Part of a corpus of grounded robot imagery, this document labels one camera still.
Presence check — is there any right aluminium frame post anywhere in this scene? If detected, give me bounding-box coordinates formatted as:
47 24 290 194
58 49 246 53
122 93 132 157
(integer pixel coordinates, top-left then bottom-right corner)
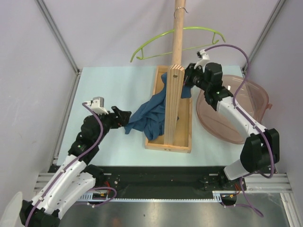
249 0 287 64

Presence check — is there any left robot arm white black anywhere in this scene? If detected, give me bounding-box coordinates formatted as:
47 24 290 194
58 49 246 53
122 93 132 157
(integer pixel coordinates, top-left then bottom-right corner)
19 103 131 227

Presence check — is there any pink translucent plastic bowl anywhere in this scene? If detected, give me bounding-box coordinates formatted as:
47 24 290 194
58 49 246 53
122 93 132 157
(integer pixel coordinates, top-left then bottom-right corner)
196 80 271 144

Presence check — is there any left aluminium frame post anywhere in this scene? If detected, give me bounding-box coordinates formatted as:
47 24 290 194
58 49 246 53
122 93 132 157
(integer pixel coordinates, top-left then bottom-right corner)
33 0 81 74

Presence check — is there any dark blue t shirt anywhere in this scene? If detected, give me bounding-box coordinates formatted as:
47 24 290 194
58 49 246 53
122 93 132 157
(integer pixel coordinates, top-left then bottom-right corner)
124 72 192 140

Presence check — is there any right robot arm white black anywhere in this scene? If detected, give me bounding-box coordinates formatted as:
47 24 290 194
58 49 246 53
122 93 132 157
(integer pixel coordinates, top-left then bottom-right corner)
184 62 280 190

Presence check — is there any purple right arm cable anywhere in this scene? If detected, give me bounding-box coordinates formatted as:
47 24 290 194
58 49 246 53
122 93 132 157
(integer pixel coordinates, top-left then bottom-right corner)
205 44 276 217

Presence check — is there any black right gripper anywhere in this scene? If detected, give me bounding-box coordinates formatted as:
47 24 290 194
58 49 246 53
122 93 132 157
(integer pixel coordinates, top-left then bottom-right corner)
174 63 210 92

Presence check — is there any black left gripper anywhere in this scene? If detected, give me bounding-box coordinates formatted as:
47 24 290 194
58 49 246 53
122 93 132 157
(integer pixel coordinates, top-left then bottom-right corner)
94 106 131 144

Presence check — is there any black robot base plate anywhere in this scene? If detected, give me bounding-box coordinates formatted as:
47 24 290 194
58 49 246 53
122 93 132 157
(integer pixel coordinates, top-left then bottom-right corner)
48 166 276 200

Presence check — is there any aluminium frame post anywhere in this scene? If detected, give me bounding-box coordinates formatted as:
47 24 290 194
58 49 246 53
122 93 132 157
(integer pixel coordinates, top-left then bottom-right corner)
33 0 81 74
249 0 287 64

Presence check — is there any grey slotted cable duct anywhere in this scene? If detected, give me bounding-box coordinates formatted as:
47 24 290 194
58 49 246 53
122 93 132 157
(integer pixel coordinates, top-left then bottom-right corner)
79 190 237 204

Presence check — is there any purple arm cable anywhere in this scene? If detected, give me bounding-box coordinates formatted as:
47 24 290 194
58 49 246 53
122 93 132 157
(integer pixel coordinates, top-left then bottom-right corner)
205 44 276 217
25 102 104 227

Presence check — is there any green hanger with metal hook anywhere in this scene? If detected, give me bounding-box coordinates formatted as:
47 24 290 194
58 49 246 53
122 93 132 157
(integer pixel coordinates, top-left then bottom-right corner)
130 4 226 64

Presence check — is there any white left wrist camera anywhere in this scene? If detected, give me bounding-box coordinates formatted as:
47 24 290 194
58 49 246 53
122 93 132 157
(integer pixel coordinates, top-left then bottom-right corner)
85 96 108 115

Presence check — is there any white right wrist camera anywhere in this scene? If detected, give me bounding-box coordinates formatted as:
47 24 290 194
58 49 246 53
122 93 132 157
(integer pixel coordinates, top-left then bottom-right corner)
194 49 210 69

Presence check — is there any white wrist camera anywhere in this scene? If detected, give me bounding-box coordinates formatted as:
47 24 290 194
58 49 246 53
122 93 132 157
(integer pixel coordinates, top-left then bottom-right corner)
85 96 108 115
194 49 210 69

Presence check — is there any wooden rack with tray base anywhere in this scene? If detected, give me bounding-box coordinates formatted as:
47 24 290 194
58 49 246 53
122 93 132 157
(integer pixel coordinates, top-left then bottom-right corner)
145 0 193 153

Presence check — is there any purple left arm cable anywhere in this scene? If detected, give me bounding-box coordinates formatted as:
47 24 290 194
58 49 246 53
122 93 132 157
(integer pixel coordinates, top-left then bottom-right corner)
25 102 104 227

